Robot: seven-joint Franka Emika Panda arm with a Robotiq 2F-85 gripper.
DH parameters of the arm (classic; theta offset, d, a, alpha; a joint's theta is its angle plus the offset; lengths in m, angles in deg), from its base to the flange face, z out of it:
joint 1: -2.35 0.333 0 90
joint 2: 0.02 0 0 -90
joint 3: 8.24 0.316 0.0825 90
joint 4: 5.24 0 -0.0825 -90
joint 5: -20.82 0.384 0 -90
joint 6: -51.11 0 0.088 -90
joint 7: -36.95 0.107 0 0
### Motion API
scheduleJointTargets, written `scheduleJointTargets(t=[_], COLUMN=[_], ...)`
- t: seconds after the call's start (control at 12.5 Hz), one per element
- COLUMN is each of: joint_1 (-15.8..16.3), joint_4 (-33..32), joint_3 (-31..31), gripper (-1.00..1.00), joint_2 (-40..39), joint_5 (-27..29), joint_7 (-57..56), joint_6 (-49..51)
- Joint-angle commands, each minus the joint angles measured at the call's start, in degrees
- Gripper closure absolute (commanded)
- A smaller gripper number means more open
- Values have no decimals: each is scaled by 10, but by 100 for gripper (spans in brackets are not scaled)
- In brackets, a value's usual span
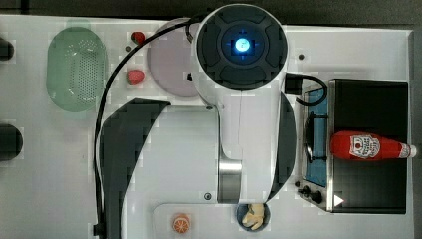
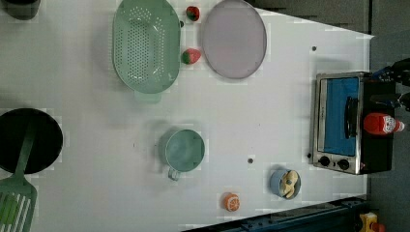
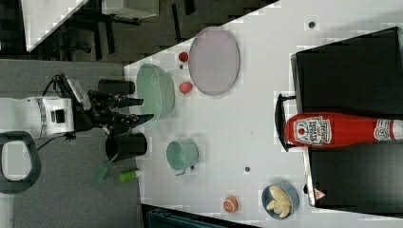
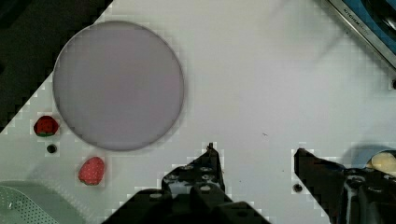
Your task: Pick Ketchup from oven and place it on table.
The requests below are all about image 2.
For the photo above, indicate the dark cylindrical container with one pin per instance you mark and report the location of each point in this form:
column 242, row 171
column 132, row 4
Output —
column 21, row 9

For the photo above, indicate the pink toy strawberry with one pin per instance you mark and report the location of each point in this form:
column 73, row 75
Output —
column 190, row 56

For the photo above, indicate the blue bowl with chips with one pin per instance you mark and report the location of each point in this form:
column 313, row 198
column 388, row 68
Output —
column 285, row 183

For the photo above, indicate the yellow and red toy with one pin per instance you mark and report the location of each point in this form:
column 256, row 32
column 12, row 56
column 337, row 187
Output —
column 371, row 224

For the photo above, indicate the green plastic colander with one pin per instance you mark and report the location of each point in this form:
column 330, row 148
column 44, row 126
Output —
column 146, row 47

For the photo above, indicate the lilac round plate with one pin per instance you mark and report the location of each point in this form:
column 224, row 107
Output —
column 234, row 39

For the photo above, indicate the red ketchup bottle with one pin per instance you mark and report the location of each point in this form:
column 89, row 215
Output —
column 382, row 124

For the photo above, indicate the green slotted spatula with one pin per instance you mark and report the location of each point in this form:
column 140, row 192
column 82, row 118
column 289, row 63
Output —
column 18, row 196

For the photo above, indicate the toy orange half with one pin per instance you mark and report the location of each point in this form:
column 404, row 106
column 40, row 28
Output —
column 231, row 202

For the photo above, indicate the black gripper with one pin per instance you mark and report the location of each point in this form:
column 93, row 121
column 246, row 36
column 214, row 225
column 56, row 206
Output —
column 398, row 72

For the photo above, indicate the black toaster oven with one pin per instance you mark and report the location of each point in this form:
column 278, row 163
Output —
column 340, row 142

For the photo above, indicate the red toy strawberry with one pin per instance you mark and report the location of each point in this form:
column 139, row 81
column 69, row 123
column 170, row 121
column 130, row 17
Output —
column 192, row 13

